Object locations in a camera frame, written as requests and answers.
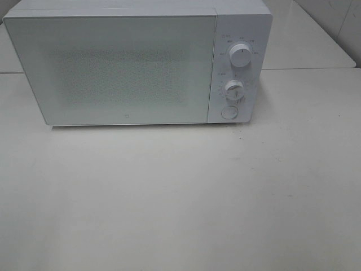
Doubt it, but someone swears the round white door button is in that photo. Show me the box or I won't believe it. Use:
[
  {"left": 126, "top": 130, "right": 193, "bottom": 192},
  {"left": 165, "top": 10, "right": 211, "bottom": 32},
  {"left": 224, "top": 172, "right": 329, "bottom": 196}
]
[{"left": 221, "top": 106, "right": 239, "bottom": 120}]

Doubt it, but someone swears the white microwave knob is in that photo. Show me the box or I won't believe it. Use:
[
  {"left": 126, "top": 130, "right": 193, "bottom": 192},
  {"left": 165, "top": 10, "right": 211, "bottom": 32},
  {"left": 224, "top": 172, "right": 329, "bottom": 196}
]
[
  {"left": 224, "top": 80, "right": 245, "bottom": 101},
  {"left": 228, "top": 42, "right": 253, "bottom": 68}
]

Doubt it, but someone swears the white microwave door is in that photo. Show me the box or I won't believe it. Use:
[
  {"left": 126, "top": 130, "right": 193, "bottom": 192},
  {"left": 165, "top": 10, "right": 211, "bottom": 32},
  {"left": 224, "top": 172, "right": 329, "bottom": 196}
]
[{"left": 5, "top": 16, "right": 215, "bottom": 126}]

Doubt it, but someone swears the white microwave oven body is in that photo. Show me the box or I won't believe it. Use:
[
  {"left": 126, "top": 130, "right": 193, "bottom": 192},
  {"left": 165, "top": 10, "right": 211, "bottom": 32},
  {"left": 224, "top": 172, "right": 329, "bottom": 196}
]
[{"left": 3, "top": 1, "right": 273, "bottom": 126}]

